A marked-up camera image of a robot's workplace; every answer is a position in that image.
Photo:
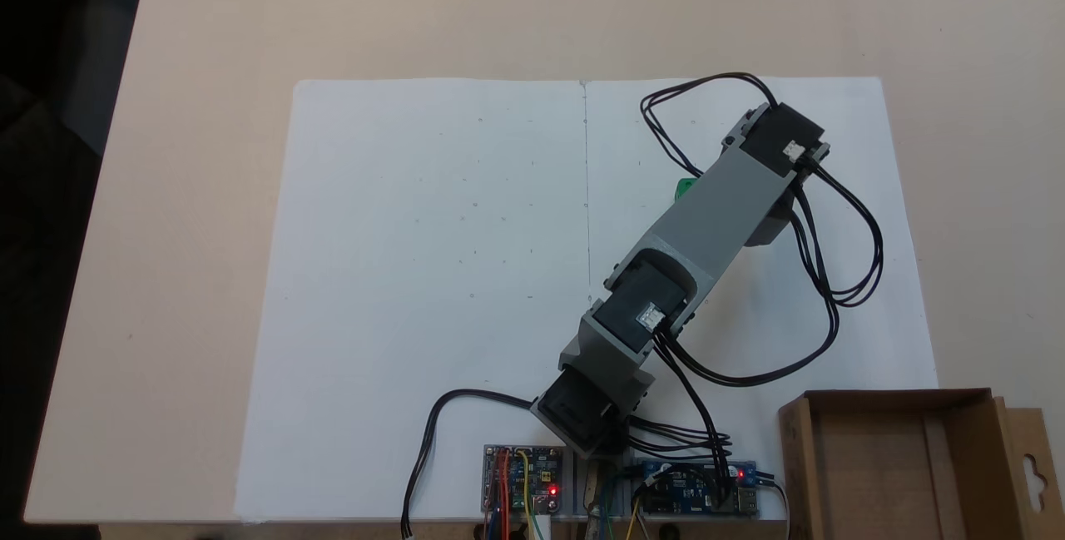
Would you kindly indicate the blue circuit board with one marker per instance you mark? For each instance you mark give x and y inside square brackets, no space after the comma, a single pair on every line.
[691,490]

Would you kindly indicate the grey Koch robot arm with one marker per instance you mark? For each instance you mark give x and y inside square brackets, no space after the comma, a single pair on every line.
[715,215]

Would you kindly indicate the green die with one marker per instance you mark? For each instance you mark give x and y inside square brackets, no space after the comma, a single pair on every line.
[685,188]

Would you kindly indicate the brown cardboard box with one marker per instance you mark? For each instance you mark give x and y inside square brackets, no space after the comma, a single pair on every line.
[874,457]

